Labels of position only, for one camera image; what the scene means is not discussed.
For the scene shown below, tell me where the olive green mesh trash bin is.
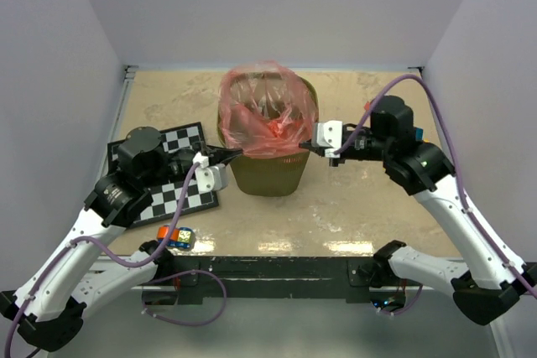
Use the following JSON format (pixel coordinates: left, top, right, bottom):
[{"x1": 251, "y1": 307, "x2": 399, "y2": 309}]
[{"x1": 216, "y1": 77, "x2": 319, "y2": 197}]

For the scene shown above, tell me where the red plastic trash bag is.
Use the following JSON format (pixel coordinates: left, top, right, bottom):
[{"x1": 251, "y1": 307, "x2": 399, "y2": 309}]
[{"x1": 217, "y1": 60, "x2": 319, "y2": 159}]

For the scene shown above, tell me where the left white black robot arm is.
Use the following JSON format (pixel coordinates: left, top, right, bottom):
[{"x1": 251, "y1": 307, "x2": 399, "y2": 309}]
[{"x1": 1, "y1": 127, "x2": 242, "y2": 357}]

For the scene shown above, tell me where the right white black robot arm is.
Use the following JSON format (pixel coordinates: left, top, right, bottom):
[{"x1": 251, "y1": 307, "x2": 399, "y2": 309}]
[{"x1": 300, "y1": 96, "x2": 536, "y2": 325}]

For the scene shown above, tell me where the black white chessboard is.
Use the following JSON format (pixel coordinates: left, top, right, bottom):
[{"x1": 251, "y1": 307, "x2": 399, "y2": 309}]
[{"x1": 107, "y1": 122, "x2": 220, "y2": 230}]

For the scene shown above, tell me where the orange blue toy car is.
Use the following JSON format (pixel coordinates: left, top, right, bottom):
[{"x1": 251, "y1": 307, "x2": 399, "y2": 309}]
[{"x1": 156, "y1": 226, "x2": 195, "y2": 250}]

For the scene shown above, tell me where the colourful toy block stack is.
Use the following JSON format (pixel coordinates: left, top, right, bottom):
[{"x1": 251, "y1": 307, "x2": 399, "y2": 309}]
[{"x1": 414, "y1": 127, "x2": 425, "y2": 142}]

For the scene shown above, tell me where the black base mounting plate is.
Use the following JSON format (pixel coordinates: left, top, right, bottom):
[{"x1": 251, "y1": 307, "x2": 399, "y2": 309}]
[{"x1": 123, "y1": 255, "x2": 425, "y2": 307}]

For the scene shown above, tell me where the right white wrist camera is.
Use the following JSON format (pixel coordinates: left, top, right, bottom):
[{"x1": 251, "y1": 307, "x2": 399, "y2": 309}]
[{"x1": 311, "y1": 120, "x2": 343, "y2": 158}]

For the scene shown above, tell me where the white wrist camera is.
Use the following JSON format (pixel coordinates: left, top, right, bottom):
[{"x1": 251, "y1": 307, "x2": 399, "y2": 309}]
[
  {"x1": 192, "y1": 152, "x2": 229, "y2": 194},
  {"x1": 311, "y1": 120, "x2": 343, "y2": 158}
]

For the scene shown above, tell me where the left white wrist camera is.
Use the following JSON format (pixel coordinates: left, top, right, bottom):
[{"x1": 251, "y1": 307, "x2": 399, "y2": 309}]
[{"x1": 192, "y1": 152, "x2": 229, "y2": 194}]

